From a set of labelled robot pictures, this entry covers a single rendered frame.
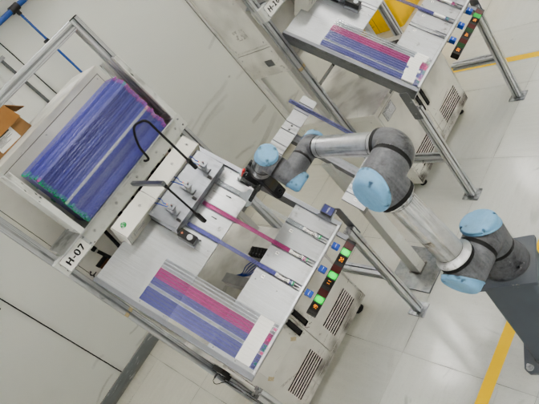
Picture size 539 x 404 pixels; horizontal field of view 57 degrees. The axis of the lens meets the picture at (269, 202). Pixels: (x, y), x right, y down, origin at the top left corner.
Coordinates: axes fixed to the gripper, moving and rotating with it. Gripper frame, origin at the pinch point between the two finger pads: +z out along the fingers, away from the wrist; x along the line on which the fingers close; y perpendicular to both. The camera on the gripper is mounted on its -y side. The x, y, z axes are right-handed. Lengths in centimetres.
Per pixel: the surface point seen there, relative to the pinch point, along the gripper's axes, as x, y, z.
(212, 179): 2.0, 18.8, 8.8
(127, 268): 50, 27, 16
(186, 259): 34.6, 9.6, 13.0
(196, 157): -2.9, 29.9, 10.6
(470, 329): -8, -108, 24
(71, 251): 56, 46, 8
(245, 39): -85, 53, 39
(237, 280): 24, -11, 48
